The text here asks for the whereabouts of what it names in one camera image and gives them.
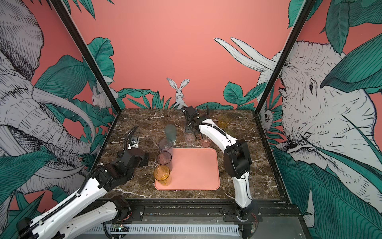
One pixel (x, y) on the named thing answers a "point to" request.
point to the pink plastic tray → (193, 169)
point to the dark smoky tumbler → (165, 158)
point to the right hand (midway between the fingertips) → (190, 126)
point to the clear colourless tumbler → (190, 138)
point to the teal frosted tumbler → (171, 132)
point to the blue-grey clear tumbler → (166, 145)
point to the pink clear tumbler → (206, 143)
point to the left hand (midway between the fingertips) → (137, 150)
